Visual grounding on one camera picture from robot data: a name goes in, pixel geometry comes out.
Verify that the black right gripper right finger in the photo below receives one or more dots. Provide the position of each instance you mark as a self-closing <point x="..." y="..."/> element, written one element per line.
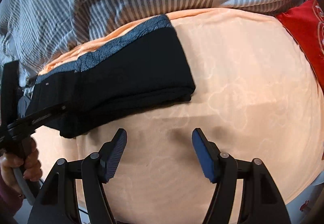
<point x="221" y="169"/>

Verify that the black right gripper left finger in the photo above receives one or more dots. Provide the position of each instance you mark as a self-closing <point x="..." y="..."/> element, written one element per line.
<point x="97" y="169"/>

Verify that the black pants with patterned waistband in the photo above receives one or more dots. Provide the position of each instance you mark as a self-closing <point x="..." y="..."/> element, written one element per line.
<point x="143" y="69"/>

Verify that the person's left hand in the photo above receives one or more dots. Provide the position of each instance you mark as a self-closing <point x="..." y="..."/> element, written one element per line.
<point x="31" y="164"/>

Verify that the peach fleece blanket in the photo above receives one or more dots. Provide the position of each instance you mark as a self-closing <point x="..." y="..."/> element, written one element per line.
<point x="256" y="97"/>

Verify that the red pillow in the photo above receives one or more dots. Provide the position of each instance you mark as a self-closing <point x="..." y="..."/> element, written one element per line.
<point x="305" y="24"/>

